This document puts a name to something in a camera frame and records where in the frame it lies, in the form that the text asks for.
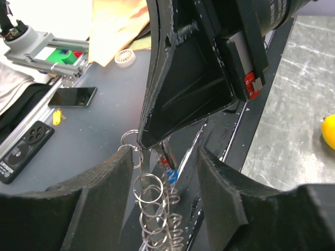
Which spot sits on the black phone with camera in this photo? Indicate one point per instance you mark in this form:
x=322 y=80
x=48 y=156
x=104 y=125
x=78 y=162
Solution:
x=24 y=150

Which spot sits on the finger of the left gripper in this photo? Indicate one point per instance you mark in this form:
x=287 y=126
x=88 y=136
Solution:
x=168 y=154

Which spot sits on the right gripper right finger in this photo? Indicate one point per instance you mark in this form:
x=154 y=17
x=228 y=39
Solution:
x=243 y=214

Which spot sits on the brown paper bag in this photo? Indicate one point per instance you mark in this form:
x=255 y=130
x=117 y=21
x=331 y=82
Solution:
x=115 y=24

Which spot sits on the aluminium rail frame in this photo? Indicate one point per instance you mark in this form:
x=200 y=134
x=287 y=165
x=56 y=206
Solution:
x=20 y=93

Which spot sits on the red key tag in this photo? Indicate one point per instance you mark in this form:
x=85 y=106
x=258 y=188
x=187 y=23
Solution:
x=164 y=161

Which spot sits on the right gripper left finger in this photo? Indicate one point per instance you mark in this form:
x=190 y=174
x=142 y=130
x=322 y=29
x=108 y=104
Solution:
x=83 y=213

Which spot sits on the white round fan disc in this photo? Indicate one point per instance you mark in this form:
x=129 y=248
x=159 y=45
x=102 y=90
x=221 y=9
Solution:
x=125 y=58

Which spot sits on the blue key tag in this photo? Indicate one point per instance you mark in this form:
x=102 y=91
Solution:
x=172 y=176

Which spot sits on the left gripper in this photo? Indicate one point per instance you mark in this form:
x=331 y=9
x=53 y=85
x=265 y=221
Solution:
x=194 y=45

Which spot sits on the yellow lemon on table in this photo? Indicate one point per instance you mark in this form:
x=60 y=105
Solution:
x=328 y=130

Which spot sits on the black smartphone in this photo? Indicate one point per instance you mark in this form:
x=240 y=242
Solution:
x=73 y=97

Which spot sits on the yellow key tag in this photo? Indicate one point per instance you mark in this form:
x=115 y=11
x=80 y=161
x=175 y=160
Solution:
x=58 y=117

